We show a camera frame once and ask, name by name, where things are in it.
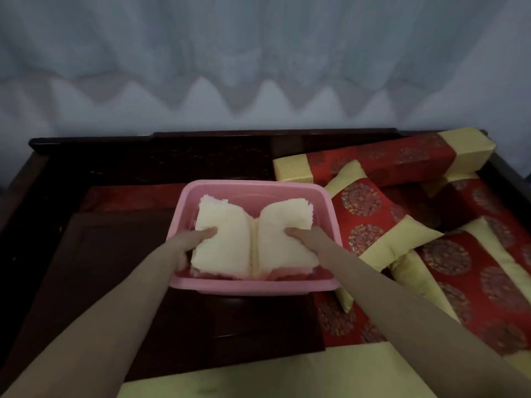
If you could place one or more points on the person's left hand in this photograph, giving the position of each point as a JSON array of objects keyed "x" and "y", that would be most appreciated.
[{"x": 188, "y": 244}]

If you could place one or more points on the person's right hand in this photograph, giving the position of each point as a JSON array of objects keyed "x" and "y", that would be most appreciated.
[{"x": 317, "y": 242}]

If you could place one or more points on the cream towel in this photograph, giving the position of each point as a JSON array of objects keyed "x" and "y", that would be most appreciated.
[{"x": 228, "y": 244}]

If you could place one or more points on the pink plastic basin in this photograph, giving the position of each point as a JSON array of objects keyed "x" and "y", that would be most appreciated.
[{"x": 257, "y": 190}]

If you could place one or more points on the person's left forearm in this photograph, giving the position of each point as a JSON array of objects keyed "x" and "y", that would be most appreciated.
[{"x": 103, "y": 323}]

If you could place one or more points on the person's right forearm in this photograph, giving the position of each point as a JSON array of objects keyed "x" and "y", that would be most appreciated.
[{"x": 415, "y": 327}]

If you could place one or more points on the red square pillow yellow border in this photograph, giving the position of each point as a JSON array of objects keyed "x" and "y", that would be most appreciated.
[
  {"x": 365, "y": 219},
  {"x": 477, "y": 277}
]

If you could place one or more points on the red patterned seat cushion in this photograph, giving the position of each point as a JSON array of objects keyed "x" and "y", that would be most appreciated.
[
  {"x": 336, "y": 323},
  {"x": 124, "y": 198}
]

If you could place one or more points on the dark wooden low table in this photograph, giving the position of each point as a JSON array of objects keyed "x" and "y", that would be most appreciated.
[{"x": 103, "y": 252}]

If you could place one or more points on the red bolster with yellow ends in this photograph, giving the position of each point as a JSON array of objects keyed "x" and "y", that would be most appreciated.
[
  {"x": 489, "y": 207},
  {"x": 394, "y": 157}
]

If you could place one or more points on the white sheer curtain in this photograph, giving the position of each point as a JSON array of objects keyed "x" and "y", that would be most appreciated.
[{"x": 249, "y": 45}]

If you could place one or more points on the dark carved wooden sofa frame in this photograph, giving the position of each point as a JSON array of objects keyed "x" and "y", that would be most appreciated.
[{"x": 166, "y": 157}]

